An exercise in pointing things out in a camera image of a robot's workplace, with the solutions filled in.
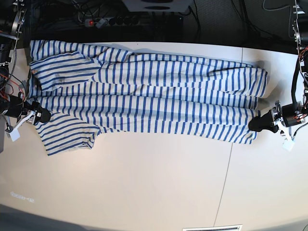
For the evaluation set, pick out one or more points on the black power strip red switch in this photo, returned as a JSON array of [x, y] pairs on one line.
[[112, 21]]

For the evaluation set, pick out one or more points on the black box under table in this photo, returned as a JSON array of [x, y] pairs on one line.
[[167, 27]]

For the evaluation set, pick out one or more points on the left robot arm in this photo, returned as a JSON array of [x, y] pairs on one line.
[[299, 16]]

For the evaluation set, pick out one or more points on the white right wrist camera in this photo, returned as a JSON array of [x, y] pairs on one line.
[[13, 132]]

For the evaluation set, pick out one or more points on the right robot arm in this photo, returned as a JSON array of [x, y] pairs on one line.
[[12, 17]]

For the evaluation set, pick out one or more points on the blue white striped T-shirt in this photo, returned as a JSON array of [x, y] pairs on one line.
[[91, 90]]

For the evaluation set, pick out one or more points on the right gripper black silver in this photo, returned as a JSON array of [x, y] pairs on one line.
[[17, 108]]

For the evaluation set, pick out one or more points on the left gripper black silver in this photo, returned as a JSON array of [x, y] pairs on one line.
[[286, 114]]

